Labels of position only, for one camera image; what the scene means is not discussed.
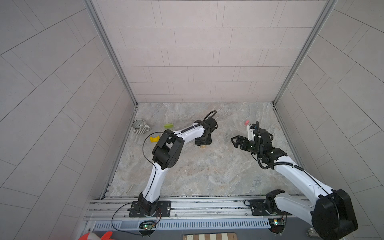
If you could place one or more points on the red white object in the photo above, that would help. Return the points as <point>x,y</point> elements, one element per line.
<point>93,236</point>

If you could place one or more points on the aluminium mounting rail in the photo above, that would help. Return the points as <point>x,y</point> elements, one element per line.
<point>182,208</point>

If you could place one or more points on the green circuit board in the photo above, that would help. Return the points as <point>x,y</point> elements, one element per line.
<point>147,226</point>
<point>277,225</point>

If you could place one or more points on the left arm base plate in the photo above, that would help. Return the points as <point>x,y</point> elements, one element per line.
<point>162,208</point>

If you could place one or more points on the striped wood board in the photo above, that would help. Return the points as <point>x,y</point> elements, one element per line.
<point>216,236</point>

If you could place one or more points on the yellow arch wood block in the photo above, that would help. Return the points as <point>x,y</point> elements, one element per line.
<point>154,139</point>

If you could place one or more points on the small metal clamp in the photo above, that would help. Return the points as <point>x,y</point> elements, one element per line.
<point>311,233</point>

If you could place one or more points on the grey slotted cable duct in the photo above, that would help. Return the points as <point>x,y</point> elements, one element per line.
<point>186,224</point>

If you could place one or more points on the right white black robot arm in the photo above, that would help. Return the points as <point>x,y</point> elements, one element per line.
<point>330,212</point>

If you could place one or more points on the grey ribbed ceramic mug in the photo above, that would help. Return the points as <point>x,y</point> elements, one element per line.
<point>139,127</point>

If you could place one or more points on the lime green long block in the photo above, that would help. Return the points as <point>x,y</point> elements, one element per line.
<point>168,126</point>

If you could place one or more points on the left green circuit board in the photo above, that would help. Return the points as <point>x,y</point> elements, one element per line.
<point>147,226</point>

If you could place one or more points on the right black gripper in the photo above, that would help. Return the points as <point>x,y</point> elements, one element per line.
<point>243,143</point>

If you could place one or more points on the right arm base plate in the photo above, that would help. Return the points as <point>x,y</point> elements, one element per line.
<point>259,208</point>

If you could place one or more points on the right green circuit board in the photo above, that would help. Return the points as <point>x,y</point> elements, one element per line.
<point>277,225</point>

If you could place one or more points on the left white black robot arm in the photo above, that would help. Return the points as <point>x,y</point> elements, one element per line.
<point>166,153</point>

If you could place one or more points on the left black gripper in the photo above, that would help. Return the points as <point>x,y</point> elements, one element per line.
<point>209,141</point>

